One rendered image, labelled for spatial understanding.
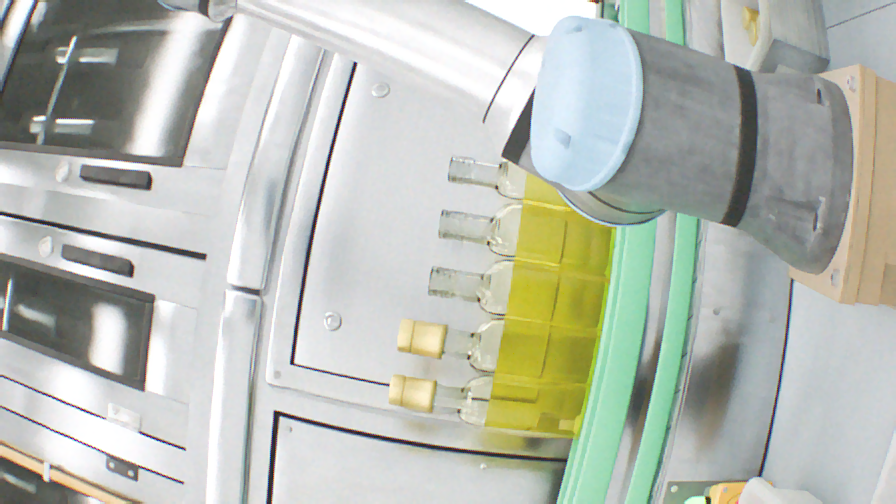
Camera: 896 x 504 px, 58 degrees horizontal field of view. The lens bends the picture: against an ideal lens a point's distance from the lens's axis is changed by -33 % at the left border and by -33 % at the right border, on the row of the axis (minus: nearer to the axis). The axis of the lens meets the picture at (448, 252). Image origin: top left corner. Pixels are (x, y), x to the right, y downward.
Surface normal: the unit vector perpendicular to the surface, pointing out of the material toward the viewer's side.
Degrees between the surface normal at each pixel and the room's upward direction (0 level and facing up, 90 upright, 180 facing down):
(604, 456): 90
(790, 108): 73
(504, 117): 34
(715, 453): 90
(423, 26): 89
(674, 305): 90
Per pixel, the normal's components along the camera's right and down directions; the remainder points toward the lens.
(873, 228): -0.06, 0.08
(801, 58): -0.16, 0.95
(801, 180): -0.38, 0.18
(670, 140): -0.10, 0.33
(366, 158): 0.00, -0.26
